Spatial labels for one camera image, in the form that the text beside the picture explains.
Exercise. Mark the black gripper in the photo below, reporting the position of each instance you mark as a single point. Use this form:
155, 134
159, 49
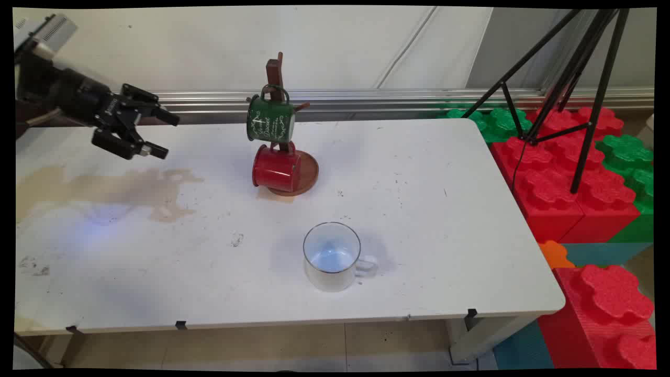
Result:
73, 94

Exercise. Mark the red enamel mug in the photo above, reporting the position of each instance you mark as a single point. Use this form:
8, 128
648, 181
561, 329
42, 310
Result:
275, 167

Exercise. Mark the green enamel mug with print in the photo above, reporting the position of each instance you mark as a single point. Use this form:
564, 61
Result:
269, 120

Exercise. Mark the wooden mug tree stand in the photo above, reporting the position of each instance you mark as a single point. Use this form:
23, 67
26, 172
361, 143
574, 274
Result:
309, 175

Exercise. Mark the black table edge clip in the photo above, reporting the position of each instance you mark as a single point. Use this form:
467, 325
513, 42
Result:
471, 313
181, 325
73, 330

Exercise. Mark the white table leg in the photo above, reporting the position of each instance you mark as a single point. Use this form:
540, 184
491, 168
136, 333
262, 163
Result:
481, 335
65, 348

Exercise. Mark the white enamel mug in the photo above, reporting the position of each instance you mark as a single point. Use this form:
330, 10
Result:
331, 256

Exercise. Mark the green foam block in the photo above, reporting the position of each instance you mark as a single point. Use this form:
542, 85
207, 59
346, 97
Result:
500, 123
631, 157

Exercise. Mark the large red foam block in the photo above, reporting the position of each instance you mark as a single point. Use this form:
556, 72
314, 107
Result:
555, 183

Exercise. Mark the orange foam piece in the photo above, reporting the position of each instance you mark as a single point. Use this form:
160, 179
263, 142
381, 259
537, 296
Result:
554, 254

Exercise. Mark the teal foam block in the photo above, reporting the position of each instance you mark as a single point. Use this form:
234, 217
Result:
523, 348

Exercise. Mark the black tripod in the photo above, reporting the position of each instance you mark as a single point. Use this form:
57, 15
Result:
586, 125

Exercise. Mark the teal foam mat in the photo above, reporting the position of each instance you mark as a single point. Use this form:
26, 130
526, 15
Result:
607, 254

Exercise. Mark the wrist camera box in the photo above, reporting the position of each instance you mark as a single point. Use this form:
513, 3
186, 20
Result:
52, 31

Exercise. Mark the aluminium wall rail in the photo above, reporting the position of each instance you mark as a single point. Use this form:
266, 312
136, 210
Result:
366, 102

